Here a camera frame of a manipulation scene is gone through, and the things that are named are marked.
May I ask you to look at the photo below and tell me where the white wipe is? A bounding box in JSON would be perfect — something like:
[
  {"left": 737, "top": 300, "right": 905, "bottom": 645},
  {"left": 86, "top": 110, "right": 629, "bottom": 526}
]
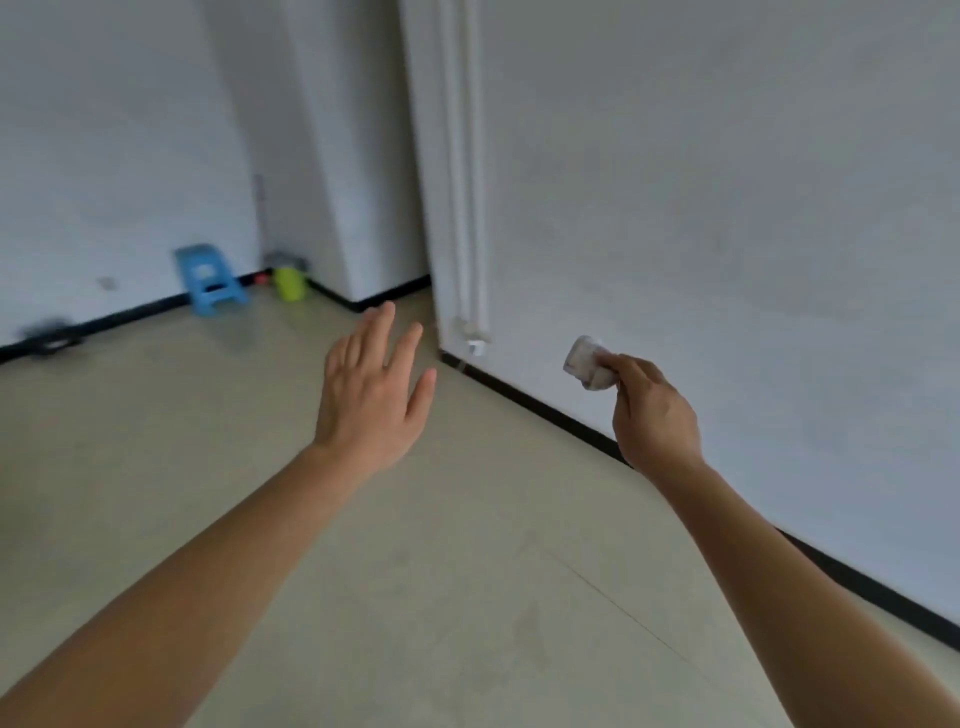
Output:
[{"left": 563, "top": 335, "right": 619, "bottom": 392}]

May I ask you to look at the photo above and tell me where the person's right hand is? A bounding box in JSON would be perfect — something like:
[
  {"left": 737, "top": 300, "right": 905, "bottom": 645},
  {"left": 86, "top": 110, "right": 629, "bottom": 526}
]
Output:
[{"left": 597, "top": 353, "right": 705, "bottom": 477}]

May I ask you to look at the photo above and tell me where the person's right forearm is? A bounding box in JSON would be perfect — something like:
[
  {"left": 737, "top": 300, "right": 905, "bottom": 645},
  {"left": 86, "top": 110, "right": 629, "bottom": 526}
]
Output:
[{"left": 643, "top": 460, "right": 960, "bottom": 728}]

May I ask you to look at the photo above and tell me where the person's left hand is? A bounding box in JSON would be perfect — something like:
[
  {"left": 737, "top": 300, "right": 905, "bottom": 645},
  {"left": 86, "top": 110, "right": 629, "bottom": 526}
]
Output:
[{"left": 312, "top": 300, "right": 438, "bottom": 474}]

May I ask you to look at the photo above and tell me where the black object on floor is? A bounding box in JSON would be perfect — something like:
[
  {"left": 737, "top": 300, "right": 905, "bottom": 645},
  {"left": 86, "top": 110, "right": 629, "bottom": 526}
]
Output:
[{"left": 16, "top": 319, "right": 85, "bottom": 357}]

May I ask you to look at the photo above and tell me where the blue plastic step stool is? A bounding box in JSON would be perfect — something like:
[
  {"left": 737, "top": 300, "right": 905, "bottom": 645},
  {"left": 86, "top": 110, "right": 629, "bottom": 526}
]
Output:
[{"left": 174, "top": 243, "right": 250, "bottom": 317}]

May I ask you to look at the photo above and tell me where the person's left forearm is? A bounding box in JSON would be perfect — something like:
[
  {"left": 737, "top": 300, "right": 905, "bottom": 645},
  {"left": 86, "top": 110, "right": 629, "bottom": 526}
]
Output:
[{"left": 0, "top": 441, "right": 364, "bottom": 728}]

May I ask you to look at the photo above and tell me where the white vertical pipe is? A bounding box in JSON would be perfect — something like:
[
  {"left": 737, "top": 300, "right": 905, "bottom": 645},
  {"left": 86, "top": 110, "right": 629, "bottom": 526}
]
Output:
[
  {"left": 459, "top": 0, "right": 494, "bottom": 355},
  {"left": 438, "top": 0, "right": 475, "bottom": 336}
]

